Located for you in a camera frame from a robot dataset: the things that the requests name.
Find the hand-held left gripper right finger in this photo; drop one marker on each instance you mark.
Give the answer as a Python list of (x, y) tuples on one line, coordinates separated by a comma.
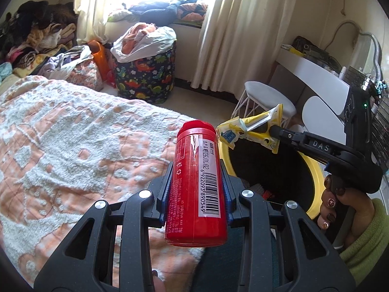
[(230, 213)]

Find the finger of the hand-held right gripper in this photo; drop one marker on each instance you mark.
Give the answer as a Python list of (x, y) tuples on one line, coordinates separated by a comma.
[(319, 144), (313, 155)]

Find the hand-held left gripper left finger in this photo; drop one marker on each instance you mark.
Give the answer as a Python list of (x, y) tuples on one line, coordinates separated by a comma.
[(162, 211)]

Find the yellow-rimmed black trash bin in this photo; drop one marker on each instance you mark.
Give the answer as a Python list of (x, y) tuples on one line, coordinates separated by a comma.
[(316, 185)]

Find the red cylindrical canister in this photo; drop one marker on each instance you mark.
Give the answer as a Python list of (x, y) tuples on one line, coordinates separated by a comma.
[(191, 188)]

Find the yellow torn snack wrapper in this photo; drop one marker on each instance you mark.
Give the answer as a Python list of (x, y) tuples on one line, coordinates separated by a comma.
[(240, 130)]

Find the person's green sleeved right forearm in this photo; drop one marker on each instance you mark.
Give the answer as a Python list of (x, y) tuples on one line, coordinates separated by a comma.
[(370, 243)]

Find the person's right hand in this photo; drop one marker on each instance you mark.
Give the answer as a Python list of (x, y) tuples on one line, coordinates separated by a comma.
[(358, 210)]

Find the person's left hand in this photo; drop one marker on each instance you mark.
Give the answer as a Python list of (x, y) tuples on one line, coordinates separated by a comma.
[(158, 281)]

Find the person's teal trouser leg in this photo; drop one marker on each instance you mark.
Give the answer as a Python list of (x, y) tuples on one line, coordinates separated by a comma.
[(221, 267)]

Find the white vanity desk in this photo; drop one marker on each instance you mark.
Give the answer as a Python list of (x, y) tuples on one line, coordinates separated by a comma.
[(313, 73)]

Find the white bottle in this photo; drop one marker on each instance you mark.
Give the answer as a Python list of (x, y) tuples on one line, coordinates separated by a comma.
[(343, 73)]

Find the white stool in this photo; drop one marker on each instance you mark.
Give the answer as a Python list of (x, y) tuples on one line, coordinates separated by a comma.
[(261, 95)]

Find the dark mesh storage box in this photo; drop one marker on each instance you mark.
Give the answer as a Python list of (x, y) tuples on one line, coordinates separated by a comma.
[(357, 77)]

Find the black bag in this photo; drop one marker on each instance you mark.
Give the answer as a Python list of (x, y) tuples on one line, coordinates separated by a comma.
[(316, 50)]

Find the yellow flat object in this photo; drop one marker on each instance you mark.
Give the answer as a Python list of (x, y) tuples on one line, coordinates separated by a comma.
[(291, 49)]

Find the wavy framed mirror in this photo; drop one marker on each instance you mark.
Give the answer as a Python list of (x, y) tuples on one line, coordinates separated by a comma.
[(366, 54)]

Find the pink white plush blanket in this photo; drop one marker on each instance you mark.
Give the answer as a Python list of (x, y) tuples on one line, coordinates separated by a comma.
[(76, 133)]

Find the dinosaur print laundry basket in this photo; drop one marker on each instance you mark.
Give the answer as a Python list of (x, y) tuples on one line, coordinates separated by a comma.
[(146, 79)]

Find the cream curtain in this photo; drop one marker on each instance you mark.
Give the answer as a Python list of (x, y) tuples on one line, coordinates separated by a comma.
[(94, 9), (237, 36)]

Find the floral fabric bag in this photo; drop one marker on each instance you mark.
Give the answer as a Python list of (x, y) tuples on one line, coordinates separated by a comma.
[(86, 76)]

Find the orange plastic bag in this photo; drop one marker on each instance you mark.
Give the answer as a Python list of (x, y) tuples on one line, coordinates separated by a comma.
[(100, 57)]

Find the white plastic bag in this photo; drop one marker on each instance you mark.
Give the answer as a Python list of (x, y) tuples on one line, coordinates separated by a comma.
[(155, 41)]

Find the orange garment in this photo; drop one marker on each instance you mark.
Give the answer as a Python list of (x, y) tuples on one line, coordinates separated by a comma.
[(133, 36)]

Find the pile of dark jackets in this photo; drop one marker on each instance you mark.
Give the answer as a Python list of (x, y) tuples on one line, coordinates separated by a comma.
[(158, 9)]

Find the light blue garment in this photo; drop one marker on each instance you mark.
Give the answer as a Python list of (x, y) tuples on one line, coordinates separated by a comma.
[(5, 71)]

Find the pile of mixed clothes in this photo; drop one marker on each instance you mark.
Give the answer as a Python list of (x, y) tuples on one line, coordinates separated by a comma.
[(36, 27)]

